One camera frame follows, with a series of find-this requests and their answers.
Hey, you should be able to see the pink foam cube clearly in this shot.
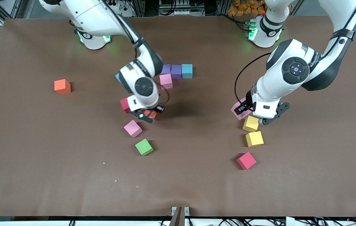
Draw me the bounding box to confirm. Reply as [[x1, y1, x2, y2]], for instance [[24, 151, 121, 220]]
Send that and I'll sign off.
[[124, 120, 143, 138], [231, 97, 253, 121], [159, 73, 173, 90]]

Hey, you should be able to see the red foam cube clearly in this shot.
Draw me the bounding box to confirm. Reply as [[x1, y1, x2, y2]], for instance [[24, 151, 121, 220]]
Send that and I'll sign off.
[[120, 98, 131, 114], [236, 152, 257, 170]]

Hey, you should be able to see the yellow foam cube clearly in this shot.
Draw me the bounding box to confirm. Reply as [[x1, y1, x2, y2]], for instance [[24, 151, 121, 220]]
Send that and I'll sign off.
[[245, 131, 264, 148], [243, 116, 260, 132]]

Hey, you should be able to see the green foam cube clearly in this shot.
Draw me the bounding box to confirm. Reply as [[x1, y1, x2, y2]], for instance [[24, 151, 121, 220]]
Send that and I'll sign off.
[[135, 138, 154, 156]]

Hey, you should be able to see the brown paper table cover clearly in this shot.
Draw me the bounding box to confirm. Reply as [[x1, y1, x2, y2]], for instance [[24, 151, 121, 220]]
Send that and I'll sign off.
[[0, 14, 356, 218]]

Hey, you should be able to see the white power strip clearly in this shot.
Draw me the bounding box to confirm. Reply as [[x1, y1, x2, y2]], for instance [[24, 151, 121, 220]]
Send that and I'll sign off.
[[159, 0, 204, 16], [111, 0, 134, 18]]

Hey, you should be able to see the orange fruit pile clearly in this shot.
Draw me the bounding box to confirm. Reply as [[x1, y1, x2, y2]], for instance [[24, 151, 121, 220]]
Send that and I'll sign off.
[[227, 0, 266, 17]]

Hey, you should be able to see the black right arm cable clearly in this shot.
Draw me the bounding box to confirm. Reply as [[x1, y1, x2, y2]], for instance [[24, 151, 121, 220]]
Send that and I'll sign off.
[[159, 89, 170, 105]]

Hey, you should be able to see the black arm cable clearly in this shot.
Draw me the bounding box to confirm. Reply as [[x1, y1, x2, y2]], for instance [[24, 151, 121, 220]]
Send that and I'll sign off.
[[159, 89, 170, 105], [234, 52, 272, 102]]

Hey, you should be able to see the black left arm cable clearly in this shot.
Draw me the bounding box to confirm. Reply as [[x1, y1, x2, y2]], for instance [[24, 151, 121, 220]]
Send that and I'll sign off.
[[234, 52, 272, 102]]

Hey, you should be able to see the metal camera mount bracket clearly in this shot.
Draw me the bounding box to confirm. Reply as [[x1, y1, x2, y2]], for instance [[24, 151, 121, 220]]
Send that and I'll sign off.
[[169, 206, 190, 226]]

